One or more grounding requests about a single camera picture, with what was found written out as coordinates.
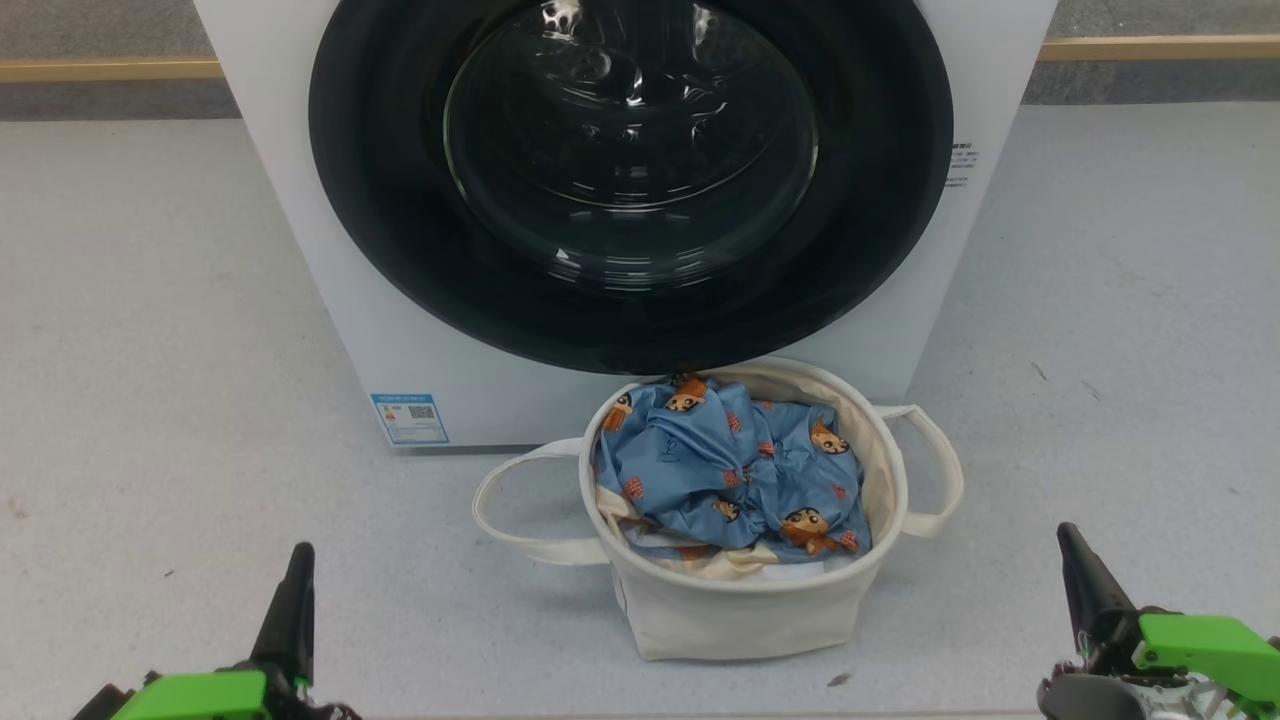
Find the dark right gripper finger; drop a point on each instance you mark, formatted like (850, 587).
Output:
(1095, 600)

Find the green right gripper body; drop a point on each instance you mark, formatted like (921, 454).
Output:
(1210, 650)

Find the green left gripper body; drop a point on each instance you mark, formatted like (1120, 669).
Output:
(200, 695)

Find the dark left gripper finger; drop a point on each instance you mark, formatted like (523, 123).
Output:
(290, 630)

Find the black round glass washer door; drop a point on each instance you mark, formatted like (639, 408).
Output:
(400, 250)

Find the white front-load washing machine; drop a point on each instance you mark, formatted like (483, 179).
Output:
(300, 250)

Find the blue energy label sticker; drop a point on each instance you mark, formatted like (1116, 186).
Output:
(410, 420)

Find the white cushion basket liner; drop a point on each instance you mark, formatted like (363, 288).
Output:
(795, 573)

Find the cream fabric laundry basket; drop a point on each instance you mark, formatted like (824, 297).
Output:
(750, 620)

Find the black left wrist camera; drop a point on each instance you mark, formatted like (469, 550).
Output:
(105, 705)

